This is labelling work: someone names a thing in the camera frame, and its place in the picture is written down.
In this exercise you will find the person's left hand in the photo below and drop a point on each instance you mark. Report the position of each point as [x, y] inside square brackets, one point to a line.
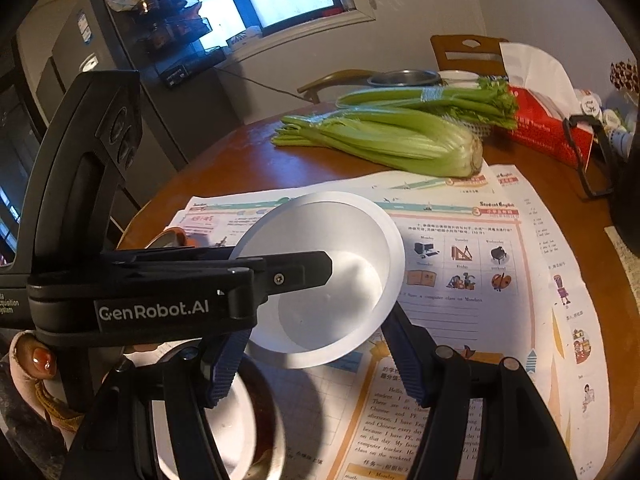
[35, 360]

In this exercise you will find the slat-back wooden chair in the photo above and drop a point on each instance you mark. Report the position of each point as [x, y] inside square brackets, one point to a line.
[467, 52]

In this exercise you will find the white packet on windowsill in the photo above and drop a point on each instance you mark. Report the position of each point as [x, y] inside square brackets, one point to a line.
[245, 37]

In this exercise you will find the curved-back wooden chair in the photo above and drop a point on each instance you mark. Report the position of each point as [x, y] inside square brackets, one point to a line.
[330, 82]

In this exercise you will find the white ceramic dish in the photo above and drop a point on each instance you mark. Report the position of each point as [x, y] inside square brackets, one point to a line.
[460, 77]

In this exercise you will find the white tissue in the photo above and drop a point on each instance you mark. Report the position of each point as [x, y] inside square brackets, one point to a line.
[535, 70]

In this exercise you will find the black box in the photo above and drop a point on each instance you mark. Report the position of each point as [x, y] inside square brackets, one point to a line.
[190, 67]

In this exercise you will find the brown plate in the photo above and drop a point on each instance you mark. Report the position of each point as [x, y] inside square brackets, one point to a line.
[270, 410]

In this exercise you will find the small white bottle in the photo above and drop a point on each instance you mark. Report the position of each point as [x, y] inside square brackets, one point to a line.
[619, 130]

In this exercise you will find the dotted brown white object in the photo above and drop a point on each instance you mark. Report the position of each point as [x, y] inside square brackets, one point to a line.
[625, 76]

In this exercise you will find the steel bowl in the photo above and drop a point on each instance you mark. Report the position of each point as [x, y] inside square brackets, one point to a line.
[402, 79]

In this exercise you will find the red tissue box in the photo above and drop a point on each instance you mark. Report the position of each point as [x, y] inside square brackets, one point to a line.
[545, 130]

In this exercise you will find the large celery bunch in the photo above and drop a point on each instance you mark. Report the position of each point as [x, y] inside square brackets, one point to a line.
[400, 140]

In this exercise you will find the grey refrigerator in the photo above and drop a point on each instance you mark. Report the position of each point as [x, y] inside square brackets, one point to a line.
[190, 125]

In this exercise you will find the printed newspaper sheet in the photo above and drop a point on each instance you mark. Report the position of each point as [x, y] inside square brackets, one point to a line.
[450, 310]
[575, 260]

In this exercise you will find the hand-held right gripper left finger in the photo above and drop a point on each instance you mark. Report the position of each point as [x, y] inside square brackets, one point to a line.
[225, 370]

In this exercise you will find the small jar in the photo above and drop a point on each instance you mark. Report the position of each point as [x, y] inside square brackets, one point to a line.
[342, 1]

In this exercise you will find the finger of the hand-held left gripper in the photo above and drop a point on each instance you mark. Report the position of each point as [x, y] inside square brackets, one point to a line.
[295, 272]
[175, 255]

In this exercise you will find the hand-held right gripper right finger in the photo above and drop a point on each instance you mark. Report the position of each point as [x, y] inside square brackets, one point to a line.
[407, 355]

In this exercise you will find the white bowl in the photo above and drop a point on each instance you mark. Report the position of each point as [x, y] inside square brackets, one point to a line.
[235, 440]
[345, 240]

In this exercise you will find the banded celery bunch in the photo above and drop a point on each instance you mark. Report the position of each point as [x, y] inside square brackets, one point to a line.
[440, 100]

